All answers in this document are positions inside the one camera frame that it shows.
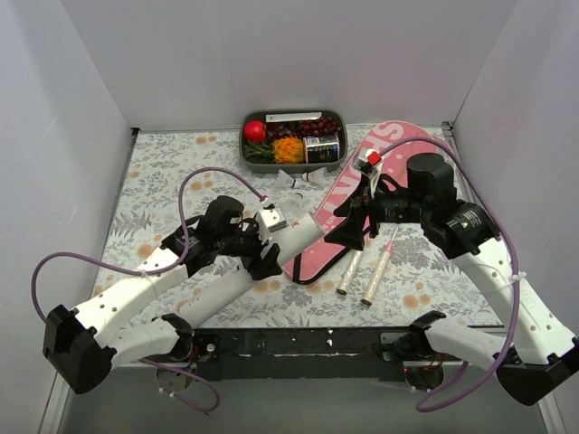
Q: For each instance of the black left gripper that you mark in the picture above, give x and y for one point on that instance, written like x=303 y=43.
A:
x=255 y=252

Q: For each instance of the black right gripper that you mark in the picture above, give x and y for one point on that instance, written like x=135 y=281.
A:
x=360 y=217

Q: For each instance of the white shuttlecock tube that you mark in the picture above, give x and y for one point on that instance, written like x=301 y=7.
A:
x=292 y=240

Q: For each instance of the white shuttlecock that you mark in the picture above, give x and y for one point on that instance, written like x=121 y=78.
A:
x=284 y=180
x=317 y=177

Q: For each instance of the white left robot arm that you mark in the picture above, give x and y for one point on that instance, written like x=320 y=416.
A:
x=81 y=343

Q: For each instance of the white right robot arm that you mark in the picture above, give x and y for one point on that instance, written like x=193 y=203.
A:
x=538 y=353

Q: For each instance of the left badminton racket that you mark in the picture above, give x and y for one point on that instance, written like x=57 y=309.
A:
x=354 y=264

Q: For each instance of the badminton racket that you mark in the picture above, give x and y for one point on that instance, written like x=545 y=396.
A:
x=379 y=271
x=354 y=264

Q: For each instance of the right badminton racket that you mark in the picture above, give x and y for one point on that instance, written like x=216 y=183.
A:
x=379 y=271

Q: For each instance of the shiny patterned can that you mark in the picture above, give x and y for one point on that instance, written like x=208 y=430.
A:
x=323 y=149

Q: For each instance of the pink racket cover bag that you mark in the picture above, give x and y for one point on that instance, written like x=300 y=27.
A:
x=321 y=256

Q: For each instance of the orange flower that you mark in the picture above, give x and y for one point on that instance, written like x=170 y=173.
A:
x=288 y=151

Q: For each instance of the dark red grapes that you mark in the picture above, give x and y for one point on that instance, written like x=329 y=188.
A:
x=320 y=127

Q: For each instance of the green leafy sprig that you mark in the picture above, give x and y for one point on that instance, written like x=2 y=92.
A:
x=259 y=153

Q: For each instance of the grey plastic tray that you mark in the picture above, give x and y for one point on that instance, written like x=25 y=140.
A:
x=296 y=168

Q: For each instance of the floral table mat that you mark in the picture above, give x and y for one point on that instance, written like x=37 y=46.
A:
x=170 y=171

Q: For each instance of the white label strip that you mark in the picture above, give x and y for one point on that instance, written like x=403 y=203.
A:
x=292 y=117

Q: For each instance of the red apple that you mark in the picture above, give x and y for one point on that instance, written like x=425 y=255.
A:
x=255 y=131

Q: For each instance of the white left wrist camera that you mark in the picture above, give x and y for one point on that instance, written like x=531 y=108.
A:
x=270 y=220

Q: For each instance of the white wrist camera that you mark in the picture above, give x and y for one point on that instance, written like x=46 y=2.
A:
x=270 y=220
x=369 y=163

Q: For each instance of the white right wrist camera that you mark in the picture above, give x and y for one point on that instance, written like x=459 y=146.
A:
x=369 y=163

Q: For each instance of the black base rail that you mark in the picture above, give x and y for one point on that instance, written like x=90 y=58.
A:
x=313 y=353

